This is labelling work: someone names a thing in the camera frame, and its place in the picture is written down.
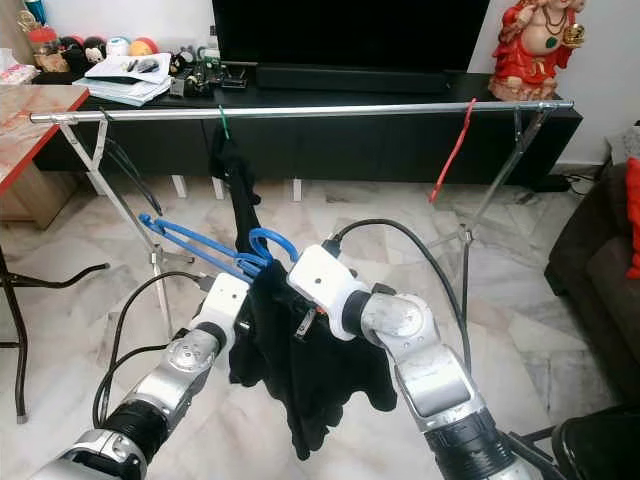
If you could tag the blue plastic hanger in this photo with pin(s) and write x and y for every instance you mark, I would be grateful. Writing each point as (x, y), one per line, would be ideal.
(250, 265)

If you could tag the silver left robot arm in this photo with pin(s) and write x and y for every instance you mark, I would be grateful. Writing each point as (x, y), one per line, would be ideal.
(170, 375)

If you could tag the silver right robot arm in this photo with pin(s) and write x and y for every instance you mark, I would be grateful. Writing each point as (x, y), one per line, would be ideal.
(435, 385)

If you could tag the green plastic hanger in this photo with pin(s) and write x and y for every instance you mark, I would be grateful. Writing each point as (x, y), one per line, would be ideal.
(224, 125)

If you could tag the red plastic hanger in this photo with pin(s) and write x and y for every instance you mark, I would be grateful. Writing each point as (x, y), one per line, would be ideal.
(452, 150)

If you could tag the black television console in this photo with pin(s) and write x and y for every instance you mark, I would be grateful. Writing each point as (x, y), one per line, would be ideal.
(360, 150)

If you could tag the silver metal clothes rack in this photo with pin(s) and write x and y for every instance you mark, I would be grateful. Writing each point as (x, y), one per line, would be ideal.
(330, 109)

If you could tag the black soundbar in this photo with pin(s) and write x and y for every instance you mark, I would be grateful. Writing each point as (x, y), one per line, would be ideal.
(350, 79)

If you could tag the black flat screen television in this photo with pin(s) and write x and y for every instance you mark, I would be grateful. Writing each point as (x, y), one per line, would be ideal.
(350, 35)

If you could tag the dark sofa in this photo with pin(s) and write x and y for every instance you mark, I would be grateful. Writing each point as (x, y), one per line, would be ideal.
(595, 290)

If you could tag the white paper stack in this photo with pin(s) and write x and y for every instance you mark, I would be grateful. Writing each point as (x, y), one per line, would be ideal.
(125, 88)

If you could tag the yellow red ball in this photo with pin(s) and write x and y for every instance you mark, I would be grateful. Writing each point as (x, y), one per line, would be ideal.
(143, 47)

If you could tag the white blue ball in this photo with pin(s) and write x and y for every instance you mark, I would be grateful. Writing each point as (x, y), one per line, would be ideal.
(117, 47)

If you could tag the marble pattern table red edge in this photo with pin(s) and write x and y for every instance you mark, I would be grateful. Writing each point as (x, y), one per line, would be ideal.
(35, 125)

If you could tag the red cushion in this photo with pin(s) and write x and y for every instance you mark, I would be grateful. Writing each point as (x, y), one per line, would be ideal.
(634, 230)

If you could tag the red buddha statue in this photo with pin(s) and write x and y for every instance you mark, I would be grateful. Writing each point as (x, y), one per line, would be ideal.
(535, 58)

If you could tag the black plush toy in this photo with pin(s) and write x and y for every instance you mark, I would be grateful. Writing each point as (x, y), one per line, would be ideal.
(80, 52)

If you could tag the pink tissue pack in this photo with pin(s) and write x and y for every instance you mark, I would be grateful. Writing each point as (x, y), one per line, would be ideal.
(18, 75)

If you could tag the jar with red lid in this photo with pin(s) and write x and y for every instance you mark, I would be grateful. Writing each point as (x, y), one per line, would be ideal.
(43, 36)

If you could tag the blue gold trophy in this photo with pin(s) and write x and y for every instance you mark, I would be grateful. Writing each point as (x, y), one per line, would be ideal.
(35, 12)

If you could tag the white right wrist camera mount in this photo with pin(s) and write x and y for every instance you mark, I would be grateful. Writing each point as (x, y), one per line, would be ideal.
(325, 280)

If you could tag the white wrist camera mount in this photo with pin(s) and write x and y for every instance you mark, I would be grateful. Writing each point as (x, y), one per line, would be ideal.
(325, 280)
(222, 302)

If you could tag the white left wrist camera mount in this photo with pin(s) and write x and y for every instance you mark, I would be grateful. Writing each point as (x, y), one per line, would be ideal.
(222, 302)

